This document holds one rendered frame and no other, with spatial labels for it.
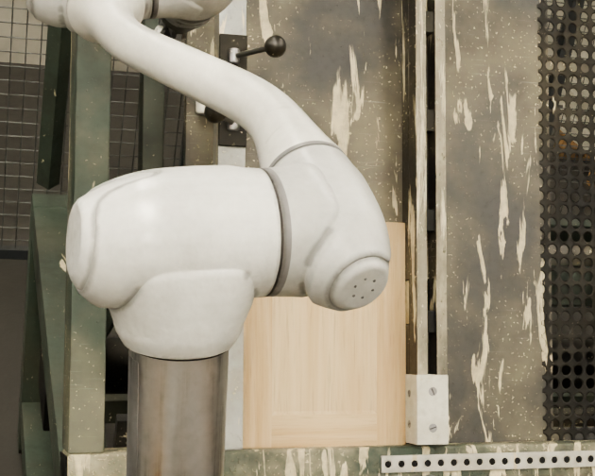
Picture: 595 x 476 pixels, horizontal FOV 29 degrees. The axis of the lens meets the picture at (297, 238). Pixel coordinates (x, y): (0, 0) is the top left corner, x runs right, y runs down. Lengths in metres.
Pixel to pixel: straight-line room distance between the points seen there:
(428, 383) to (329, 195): 1.00
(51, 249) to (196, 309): 1.82
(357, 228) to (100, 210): 0.25
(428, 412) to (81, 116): 0.80
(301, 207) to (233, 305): 0.12
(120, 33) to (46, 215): 1.65
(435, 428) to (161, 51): 0.97
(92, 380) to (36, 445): 1.28
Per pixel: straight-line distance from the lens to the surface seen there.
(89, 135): 2.01
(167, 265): 1.09
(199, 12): 1.62
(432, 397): 2.12
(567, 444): 2.27
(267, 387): 2.08
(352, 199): 1.17
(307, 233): 1.13
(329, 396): 2.11
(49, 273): 2.80
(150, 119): 2.14
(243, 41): 2.10
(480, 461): 2.19
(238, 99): 1.37
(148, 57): 1.44
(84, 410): 1.99
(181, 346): 1.12
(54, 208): 3.13
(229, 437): 2.04
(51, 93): 2.99
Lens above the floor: 2.07
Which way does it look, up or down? 24 degrees down
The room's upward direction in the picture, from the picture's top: 9 degrees clockwise
